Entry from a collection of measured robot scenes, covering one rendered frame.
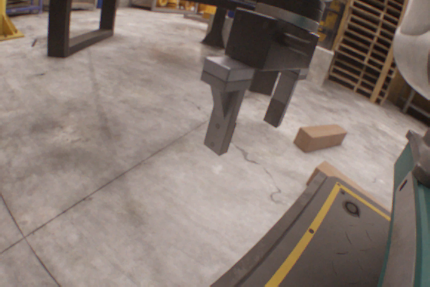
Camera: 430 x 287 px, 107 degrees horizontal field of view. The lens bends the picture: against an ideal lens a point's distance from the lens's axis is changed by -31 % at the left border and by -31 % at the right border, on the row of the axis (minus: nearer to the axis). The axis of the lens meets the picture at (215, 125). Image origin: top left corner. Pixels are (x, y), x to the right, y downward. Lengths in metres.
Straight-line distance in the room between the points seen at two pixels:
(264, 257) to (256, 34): 0.25
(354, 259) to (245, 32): 0.33
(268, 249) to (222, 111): 0.18
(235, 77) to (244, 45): 0.04
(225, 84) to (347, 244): 0.30
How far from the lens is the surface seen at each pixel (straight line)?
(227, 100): 0.22
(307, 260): 0.32
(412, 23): 0.49
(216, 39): 3.22
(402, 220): 0.26
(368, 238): 0.43
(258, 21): 0.22
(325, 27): 3.54
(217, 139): 0.25
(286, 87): 0.34
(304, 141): 1.22
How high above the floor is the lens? 0.56
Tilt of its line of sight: 29 degrees down
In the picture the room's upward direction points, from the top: 15 degrees clockwise
